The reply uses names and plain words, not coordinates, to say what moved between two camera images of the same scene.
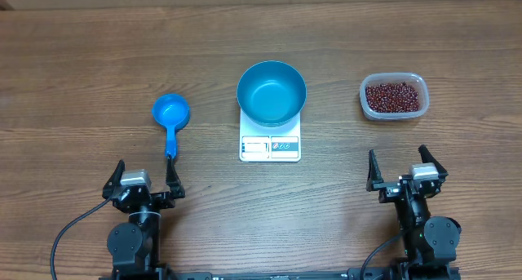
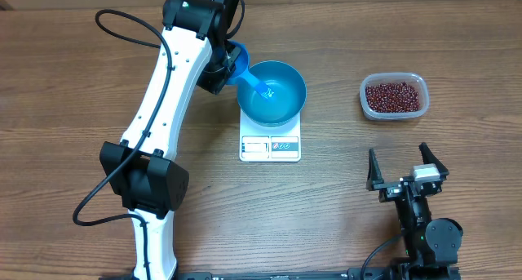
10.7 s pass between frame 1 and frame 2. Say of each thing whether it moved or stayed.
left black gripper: moved
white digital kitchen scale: stayed
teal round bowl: stayed
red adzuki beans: stayed
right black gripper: stayed
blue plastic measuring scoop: moved
